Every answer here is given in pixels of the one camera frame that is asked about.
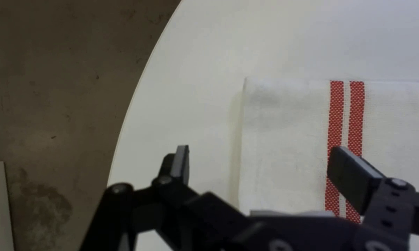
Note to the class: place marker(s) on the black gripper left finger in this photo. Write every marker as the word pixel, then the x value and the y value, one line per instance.
pixel 174 166

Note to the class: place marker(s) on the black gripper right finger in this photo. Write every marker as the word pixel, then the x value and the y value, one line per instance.
pixel 353 177

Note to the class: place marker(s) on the white towel with red stripes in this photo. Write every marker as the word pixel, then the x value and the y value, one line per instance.
pixel 287 131

